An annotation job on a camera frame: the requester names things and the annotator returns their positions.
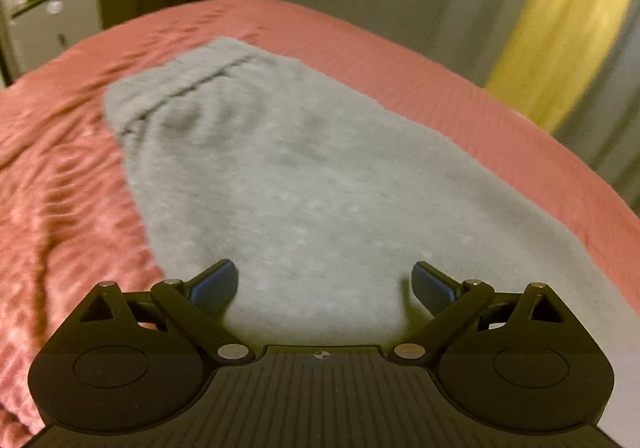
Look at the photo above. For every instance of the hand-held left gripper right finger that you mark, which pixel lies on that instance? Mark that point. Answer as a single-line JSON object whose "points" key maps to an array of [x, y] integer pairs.
{"points": [[429, 286]]}

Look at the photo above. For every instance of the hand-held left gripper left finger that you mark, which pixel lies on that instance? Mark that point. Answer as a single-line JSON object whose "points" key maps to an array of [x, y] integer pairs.
{"points": [[216, 286]]}

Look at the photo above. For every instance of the grey pants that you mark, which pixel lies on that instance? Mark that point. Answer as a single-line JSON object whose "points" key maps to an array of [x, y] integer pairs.
{"points": [[300, 178]]}

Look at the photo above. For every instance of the pink ribbed blanket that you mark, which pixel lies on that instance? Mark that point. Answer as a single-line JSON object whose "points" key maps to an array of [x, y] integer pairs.
{"points": [[60, 178]]}

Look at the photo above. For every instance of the yellow curtain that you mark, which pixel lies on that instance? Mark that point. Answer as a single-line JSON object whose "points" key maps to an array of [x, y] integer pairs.
{"points": [[565, 28]]}

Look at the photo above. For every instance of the white desk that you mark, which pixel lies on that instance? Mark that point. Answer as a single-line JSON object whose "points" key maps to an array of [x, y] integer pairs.
{"points": [[75, 23]]}

